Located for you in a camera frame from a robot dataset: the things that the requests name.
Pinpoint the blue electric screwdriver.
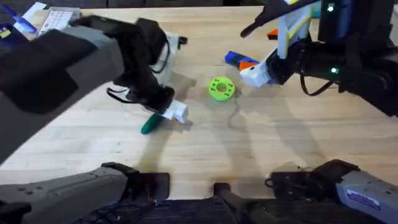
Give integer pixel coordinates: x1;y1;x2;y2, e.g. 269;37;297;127
224;50;261;67

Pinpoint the green toy cucumber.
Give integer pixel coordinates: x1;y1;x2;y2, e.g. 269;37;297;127
140;113;164;136

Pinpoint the right wrist upright plate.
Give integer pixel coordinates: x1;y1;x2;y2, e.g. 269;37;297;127
277;4;313;60

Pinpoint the white paper sheet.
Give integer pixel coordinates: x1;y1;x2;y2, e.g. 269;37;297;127
21;1;48;22

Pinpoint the blue plastic tool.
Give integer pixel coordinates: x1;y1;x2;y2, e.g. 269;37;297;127
0;3;39;35

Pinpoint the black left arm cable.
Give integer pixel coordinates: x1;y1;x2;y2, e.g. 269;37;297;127
106;87;147;106

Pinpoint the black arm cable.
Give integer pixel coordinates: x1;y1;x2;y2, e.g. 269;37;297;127
298;72;336;98
106;87;147;106

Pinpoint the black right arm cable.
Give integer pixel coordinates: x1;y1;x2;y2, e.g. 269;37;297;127
298;72;336;98

